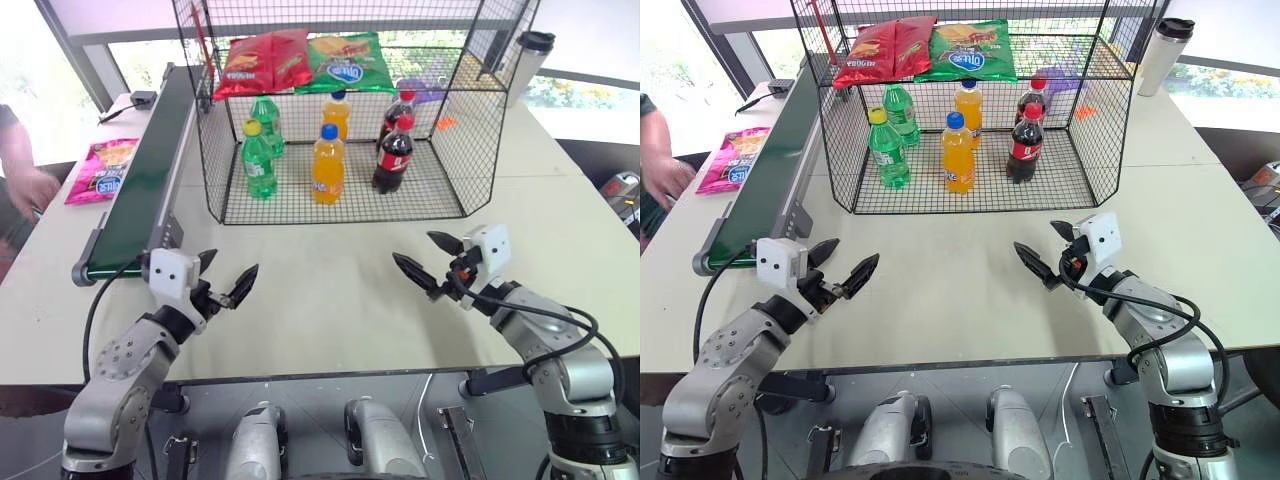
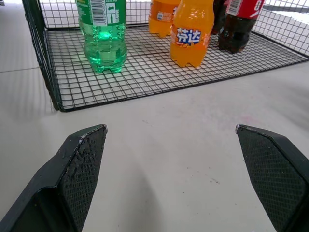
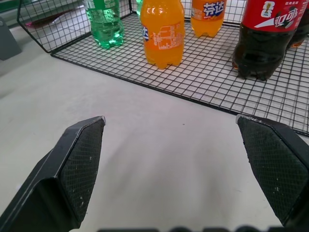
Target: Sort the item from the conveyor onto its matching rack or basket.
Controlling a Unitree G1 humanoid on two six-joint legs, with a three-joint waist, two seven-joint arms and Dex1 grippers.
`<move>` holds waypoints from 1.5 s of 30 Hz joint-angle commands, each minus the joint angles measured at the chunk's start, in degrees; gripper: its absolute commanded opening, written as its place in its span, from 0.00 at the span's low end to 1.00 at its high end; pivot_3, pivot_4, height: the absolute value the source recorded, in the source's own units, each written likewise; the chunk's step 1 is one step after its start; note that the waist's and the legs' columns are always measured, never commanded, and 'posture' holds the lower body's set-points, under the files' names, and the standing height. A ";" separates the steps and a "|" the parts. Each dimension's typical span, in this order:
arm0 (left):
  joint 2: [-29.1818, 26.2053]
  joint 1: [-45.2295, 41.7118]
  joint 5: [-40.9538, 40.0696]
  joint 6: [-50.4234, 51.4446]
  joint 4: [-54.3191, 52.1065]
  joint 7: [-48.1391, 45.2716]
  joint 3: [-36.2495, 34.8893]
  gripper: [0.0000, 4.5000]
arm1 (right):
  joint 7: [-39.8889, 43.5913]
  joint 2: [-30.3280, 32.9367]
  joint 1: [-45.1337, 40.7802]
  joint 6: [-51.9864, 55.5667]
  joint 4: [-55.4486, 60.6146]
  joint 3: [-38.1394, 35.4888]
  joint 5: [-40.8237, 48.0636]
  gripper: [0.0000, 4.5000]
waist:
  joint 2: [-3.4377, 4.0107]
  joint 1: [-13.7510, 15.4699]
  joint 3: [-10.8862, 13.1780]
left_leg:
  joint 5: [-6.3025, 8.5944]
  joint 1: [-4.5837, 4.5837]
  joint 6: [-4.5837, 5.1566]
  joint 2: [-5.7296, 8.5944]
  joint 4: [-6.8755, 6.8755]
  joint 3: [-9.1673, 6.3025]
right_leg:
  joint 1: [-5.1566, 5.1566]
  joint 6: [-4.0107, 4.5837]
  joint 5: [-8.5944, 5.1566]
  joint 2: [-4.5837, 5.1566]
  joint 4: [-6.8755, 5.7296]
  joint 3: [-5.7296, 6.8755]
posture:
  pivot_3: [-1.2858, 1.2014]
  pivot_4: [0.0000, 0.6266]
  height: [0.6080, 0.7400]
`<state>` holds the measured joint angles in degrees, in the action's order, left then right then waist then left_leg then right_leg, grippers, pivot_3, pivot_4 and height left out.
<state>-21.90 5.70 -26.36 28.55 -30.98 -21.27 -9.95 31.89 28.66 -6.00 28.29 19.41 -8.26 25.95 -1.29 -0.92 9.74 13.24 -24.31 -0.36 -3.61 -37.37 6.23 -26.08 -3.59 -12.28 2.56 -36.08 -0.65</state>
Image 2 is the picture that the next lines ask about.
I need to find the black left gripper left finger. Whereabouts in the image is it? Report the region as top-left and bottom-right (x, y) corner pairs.
(0, 124), (108, 232)

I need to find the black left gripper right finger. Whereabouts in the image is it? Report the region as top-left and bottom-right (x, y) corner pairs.
(235, 124), (309, 232)

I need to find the green soda bottle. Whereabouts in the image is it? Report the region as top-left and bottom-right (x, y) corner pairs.
(75, 0), (128, 74)

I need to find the red label cola bottle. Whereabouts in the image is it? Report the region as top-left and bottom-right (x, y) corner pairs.
(218, 0), (266, 54)
(211, 0), (229, 35)

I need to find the orange Fanta soda bottle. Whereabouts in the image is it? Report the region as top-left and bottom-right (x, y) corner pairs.
(148, 0), (181, 38)
(169, 0), (215, 68)

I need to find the black wire mesh basket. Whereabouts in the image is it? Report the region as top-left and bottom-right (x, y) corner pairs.
(22, 0), (309, 112)

